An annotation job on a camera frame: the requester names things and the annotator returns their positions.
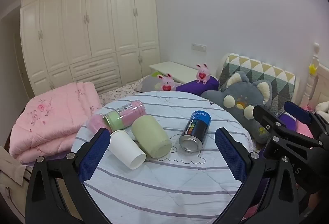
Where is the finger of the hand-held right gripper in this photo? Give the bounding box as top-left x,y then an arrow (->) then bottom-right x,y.
284,100 -> 329,135
253,105 -> 286,137

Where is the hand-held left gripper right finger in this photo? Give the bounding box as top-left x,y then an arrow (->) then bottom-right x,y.
214,127 -> 300,224

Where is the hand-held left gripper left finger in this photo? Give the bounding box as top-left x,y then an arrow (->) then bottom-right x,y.
25,127 -> 111,224

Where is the white paper cup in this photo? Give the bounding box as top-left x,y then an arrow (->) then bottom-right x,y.
107,130 -> 146,170

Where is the pale green cup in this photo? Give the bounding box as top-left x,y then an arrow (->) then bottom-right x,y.
132,114 -> 173,159

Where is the pink cup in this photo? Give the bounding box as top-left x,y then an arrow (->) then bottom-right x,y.
86,114 -> 112,134

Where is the white bed headboard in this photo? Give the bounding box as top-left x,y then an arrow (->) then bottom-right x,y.
299,42 -> 329,111

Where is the grey koala plush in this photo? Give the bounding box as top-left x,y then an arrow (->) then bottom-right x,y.
200,71 -> 283,145

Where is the blue and black can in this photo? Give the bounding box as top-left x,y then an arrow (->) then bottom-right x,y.
178,110 -> 212,154

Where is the triangle patterned cushion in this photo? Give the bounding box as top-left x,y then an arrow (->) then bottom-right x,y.
218,53 -> 296,101

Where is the pink bottle with green label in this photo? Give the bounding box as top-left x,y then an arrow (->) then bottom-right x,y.
103,100 -> 147,133

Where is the folded pink quilt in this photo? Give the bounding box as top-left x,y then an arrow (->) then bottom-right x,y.
10,82 -> 103,165

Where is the heart print bedsheet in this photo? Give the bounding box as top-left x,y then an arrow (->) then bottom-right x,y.
96,76 -> 147,108

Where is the striped white tablecloth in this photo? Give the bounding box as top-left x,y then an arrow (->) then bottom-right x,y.
71,91 -> 254,224

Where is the pink bunny plush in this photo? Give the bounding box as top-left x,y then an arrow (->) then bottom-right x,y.
196,63 -> 210,84
157,73 -> 176,91

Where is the purple pillow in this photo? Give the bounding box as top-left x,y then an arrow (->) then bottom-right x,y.
176,76 -> 219,93

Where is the beige garment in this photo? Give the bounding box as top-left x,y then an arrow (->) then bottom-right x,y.
0,146 -> 34,214

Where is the grey pillow with green patch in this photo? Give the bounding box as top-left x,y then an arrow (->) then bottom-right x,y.
136,72 -> 183,93

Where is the white bedside cabinet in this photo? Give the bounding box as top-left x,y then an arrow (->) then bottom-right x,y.
149,61 -> 198,84

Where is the cream wardrobe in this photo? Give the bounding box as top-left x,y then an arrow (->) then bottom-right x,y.
20,0 -> 161,96

